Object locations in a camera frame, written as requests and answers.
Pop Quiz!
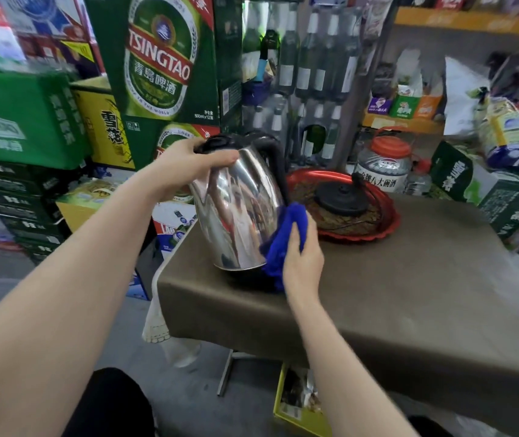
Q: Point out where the person's left hand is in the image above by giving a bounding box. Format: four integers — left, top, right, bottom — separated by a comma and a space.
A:
143, 137, 240, 203

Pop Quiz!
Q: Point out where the white red blue carton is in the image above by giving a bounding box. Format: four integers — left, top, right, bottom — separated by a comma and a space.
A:
152, 200, 199, 258

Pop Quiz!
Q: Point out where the red round tray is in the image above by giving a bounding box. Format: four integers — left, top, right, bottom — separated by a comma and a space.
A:
286, 167, 401, 244

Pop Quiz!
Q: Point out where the wide green beer carton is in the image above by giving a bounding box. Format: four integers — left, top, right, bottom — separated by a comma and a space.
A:
0, 63, 92, 171

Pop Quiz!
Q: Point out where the dark green white carton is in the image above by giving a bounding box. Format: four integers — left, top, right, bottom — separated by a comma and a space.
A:
427, 140, 519, 240

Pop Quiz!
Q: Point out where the yellow beer carton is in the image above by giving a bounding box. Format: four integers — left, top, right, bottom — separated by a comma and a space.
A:
70, 76, 136, 171

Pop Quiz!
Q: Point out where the person's left forearm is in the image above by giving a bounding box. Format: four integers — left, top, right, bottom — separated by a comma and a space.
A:
0, 174, 169, 437

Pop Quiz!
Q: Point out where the stack of dark green cartons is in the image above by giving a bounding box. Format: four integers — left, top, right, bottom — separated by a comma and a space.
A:
0, 158, 74, 265

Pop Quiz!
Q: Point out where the row of clear glass bottles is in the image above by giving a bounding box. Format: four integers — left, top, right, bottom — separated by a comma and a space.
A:
241, 0, 366, 168

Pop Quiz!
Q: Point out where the person's right forearm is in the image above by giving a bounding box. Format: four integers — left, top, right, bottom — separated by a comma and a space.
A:
293, 296, 420, 437

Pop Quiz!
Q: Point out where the small purple box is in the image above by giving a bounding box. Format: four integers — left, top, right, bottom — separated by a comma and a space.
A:
367, 96, 395, 117

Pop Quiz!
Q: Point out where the small orange box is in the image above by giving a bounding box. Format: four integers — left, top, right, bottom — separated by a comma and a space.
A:
414, 93, 443, 120

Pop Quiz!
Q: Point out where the small green box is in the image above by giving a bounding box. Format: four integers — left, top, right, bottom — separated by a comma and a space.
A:
389, 93, 421, 120

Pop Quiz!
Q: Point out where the stainless steel electric kettle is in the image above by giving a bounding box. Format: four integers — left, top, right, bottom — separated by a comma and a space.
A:
188, 132, 292, 273

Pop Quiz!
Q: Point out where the person's black trouser leg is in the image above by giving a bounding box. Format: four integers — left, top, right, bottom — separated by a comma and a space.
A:
61, 367, 156, 437

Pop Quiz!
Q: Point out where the tall green beer carton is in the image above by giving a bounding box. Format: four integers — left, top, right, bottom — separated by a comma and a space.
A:
82, 0, 244, 129

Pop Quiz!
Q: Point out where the metal table leg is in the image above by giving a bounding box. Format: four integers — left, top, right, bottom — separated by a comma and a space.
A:
217, 350, 254, 398

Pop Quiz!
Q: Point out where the brown tablecloth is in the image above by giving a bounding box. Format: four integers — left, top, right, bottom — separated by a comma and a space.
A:
157, 193, 519, 437

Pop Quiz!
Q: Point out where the yellow green carton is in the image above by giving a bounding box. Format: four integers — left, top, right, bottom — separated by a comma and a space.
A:
55, 177, 122, 233

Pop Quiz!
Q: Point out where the glass jar with red lid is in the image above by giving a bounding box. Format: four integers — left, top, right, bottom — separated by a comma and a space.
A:
354, 134, 413, 194

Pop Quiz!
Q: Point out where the blue cleaning cloth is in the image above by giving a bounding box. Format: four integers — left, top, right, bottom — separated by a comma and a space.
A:
259, 202, 309, 293

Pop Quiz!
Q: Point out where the yellow shelf rack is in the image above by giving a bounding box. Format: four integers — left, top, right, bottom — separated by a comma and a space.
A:
361, 6, 519, 135

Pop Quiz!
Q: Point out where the person's right hand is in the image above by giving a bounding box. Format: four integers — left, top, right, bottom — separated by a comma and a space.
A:
282, 212, 325, 306

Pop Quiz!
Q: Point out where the yellow cardboard box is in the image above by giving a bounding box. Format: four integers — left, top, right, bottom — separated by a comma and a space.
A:
272, 363, 333, 437

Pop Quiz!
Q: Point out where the yellow blue plastic bag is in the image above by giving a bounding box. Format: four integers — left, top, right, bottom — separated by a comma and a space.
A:
475, 87, 519, 173

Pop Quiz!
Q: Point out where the white lace cloth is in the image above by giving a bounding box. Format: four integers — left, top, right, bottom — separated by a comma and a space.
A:
142, 263, 172, 344

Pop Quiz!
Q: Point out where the black kettle base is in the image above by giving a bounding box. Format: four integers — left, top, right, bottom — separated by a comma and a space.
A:
314, 172, 372, 218

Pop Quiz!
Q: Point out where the clear plastic sheet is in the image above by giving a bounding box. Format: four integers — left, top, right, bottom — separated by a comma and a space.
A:
161, 337, 202, 368

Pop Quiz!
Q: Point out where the small red-capped bottle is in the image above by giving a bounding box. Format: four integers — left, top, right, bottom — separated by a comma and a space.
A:
404, 159, 433, 197

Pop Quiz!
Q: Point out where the blue plastic container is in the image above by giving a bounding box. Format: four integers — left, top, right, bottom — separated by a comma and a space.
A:
242, 79, 272, 106

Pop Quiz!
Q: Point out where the white plastic bag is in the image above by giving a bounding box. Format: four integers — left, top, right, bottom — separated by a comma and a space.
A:
443, 56, 491, 137

